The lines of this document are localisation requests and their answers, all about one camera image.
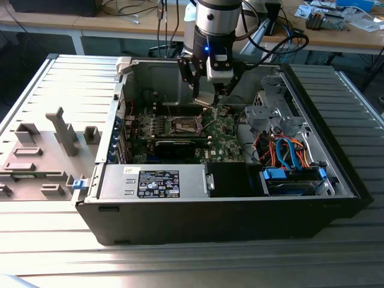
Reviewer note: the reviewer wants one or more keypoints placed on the blue box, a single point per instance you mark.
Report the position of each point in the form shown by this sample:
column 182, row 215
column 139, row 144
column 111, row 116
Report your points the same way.
column 355, row 4

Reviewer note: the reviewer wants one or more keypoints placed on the hard disk in blue carrier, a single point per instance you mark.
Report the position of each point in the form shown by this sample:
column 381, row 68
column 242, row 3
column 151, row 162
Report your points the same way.
column 288, row 186

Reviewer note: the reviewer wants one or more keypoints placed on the white paper sheets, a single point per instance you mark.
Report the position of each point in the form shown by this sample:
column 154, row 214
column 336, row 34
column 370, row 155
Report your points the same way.
column 363, row 22

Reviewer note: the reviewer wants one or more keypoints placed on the CPU socket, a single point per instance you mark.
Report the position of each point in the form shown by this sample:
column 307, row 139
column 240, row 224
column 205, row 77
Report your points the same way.
column 184, row 125

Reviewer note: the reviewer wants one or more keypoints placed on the black PC case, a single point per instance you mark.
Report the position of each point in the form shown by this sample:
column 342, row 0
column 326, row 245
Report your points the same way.
column 210, row 222

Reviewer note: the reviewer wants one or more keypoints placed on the black device case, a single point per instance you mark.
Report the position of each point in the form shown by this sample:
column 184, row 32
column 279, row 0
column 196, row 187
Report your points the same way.
column 54, row 7

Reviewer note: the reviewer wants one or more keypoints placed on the silver metal drive cage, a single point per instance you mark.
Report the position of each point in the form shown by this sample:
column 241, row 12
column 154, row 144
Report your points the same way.
column 270, row 117

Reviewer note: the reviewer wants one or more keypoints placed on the black expansion card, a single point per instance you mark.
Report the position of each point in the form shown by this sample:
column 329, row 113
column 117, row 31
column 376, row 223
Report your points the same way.
column 174, row 149

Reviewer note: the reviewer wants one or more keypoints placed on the round coin battery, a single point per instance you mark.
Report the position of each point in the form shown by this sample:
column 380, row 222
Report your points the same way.
column 222, row 112

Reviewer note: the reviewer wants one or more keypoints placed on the light wooden desk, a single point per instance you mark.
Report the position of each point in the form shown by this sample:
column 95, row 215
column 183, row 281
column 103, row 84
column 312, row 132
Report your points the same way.
column 330, row 39
column 90, row 24

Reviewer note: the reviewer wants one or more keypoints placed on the pale grey slanted panel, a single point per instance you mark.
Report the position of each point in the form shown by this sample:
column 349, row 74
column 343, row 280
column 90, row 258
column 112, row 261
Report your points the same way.
column 256, row 37

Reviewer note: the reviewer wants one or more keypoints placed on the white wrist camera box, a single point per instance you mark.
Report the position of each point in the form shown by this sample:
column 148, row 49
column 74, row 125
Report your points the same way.
column 220, row 72

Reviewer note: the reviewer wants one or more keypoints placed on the silver CPU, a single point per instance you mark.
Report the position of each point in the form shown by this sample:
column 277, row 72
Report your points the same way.
column 205, row 99

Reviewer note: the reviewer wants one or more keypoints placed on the blue expansion card retainer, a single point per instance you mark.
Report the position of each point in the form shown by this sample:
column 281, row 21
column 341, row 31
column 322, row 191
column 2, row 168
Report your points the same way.
column 114, row 147

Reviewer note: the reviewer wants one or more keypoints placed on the grey parts rack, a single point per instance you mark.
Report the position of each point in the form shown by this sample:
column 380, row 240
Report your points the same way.
column 75, row 168

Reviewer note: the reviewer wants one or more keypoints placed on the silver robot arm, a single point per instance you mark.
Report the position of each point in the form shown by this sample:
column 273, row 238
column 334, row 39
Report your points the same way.
column 217, row 18

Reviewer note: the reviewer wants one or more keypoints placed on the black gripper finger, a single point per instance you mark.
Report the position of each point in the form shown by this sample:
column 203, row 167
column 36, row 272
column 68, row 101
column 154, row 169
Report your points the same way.
column 223, row 90
column 187, row 70

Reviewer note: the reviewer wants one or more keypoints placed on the black upright box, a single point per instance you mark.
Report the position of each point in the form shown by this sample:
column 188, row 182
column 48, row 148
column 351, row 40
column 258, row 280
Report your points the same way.
column 273, row 18

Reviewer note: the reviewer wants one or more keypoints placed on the silver power supply unit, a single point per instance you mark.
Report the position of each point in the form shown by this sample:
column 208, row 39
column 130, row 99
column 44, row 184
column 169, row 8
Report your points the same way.
column 120, row 180

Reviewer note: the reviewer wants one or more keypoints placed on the black RAM slot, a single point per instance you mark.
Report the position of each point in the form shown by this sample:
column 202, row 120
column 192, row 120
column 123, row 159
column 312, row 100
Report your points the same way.
column 177, row 104
column 144, row 135
column 177, row 112
column 177, row 107

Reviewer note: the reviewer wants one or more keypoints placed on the black CPU cooler heatsink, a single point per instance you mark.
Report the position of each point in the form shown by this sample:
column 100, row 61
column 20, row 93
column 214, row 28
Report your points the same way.
column 315, row 21

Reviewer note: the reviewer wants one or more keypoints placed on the green RAM stick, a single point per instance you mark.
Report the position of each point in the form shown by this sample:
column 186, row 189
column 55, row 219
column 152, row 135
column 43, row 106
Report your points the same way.
column 25, row 176

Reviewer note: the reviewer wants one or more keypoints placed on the green motherboard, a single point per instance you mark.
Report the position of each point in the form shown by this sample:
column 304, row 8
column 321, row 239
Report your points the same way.
column 223, row 144

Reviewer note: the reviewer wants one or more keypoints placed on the silver metal device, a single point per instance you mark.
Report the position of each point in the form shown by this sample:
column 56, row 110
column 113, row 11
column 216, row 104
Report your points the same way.
column 334, row 22

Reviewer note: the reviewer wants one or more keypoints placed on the blue case latch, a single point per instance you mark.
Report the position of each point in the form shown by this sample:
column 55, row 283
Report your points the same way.
column 78, row 184

